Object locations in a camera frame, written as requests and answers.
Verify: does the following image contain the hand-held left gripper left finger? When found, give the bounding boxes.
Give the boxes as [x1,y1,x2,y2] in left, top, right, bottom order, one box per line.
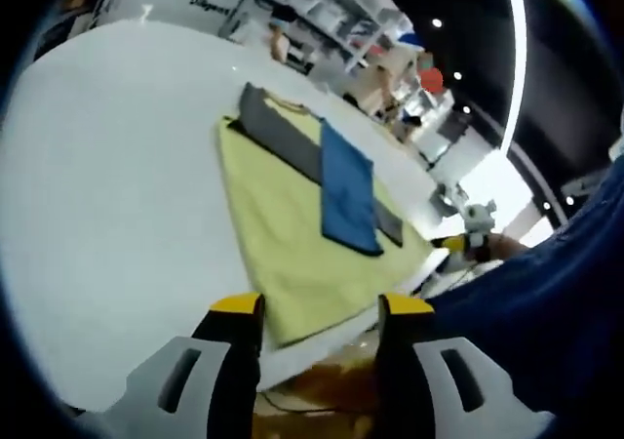
[80,292,267,439]

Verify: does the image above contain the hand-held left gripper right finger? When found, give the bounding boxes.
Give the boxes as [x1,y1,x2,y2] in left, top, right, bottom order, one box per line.
[375,292,557,439]

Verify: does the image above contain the yellow grey blue garment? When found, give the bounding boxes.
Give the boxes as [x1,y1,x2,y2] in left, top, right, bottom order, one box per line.
[214,81,435,350]

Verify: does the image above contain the person's right hand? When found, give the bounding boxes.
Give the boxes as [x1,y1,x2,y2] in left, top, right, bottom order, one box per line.
[489,235,531,261]

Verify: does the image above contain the white device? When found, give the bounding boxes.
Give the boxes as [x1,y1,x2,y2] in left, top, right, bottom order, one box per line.
[460,198,499,236]

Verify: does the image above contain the person in blue sleeve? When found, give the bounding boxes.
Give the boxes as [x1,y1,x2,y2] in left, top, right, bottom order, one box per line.
[428,163,624,420]

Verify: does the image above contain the curved ceiling light strip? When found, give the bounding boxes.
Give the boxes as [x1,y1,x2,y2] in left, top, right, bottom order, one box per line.
[495,0,532,160]

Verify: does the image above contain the ceiling spotlights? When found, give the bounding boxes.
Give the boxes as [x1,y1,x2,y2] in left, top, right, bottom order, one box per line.
[430,17,576,212]

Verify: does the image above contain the metal storage shelf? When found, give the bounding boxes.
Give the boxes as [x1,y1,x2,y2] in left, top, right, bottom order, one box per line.
[228,0,420,77]

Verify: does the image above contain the black floor cable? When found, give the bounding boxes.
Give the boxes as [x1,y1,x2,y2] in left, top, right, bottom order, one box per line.
[257,388,342,417]

